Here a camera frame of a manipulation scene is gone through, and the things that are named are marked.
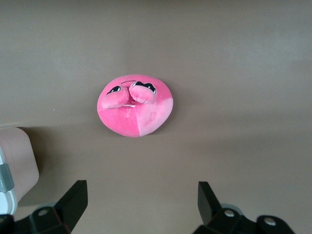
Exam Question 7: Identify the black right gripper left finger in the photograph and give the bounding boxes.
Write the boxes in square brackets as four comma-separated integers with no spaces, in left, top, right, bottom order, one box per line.
[0,180,88,234]

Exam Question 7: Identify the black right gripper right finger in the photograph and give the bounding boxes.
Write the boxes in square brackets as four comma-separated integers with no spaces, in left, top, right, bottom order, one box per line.
[192,181,295,234]

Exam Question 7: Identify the white box lid grey clips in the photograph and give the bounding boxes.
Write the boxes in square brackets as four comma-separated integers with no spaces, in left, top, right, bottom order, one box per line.
[0,145,19,216]

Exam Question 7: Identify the pink round plush toy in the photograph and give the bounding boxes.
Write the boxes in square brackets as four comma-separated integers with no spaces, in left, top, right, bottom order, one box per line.
[97,74,175,138]

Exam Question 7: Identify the pink translucent plastic box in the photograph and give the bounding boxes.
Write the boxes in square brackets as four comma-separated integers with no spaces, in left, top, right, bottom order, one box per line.
[0,127,39,208]

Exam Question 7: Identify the brown table cover sheet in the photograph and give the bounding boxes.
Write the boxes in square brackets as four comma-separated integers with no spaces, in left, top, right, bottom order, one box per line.
[0,0,312,234]

